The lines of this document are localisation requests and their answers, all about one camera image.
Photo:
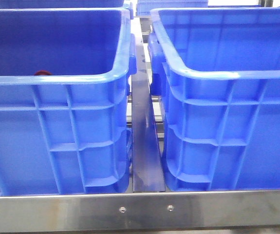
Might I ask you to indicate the left blue plastic crate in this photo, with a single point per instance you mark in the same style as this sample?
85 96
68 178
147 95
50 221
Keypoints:
65 133

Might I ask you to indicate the rear left blue crate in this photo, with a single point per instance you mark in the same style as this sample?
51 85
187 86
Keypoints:
33 4

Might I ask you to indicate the left rail screw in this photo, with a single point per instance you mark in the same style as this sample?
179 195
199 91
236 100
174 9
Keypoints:
122 209

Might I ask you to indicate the rear right blue crate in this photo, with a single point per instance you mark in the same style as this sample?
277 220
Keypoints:
144 7

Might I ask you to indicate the steel front rail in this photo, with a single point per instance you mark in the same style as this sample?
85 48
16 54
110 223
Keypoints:
145 211

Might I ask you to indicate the blue plastic crate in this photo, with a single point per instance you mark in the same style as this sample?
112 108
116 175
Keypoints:
65 133
219 72

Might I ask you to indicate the rail screw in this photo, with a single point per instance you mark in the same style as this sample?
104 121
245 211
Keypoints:
170 208
122 209

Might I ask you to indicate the metal divider bar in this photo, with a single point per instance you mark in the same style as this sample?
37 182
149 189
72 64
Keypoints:
147 172

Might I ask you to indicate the right rail screw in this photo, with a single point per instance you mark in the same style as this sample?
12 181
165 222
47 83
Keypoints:
170 208

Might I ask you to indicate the red mushroom push button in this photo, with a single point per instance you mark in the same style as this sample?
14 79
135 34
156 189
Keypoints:
43 73

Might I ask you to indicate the right blue plastic crate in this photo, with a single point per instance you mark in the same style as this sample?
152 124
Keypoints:
219 72

